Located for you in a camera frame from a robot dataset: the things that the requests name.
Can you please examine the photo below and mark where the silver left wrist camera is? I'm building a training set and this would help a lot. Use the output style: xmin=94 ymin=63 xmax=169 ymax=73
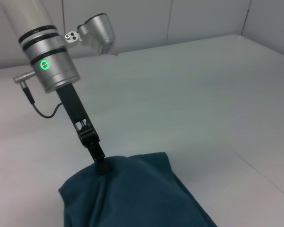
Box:
xmin=63 ymin=13 xmax=116 ymax=56

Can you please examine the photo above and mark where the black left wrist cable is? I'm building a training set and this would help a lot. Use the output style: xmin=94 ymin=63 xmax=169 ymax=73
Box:
xmin=23 ymin=86 xmax=63 ymax=119

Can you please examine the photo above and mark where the teal blue shirt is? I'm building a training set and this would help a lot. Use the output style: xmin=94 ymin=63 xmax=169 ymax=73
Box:
xmin=57 ymin=151 xmax=219 ymax=227

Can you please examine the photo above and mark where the left wrist silver knob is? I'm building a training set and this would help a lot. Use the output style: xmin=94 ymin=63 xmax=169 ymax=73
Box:
xmin=13 ymin=71 xmax=36 ymax=84

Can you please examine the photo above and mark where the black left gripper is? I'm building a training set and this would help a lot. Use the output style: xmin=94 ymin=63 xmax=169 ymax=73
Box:
xmin=55 ymin=83 xmax=111 ymax=176

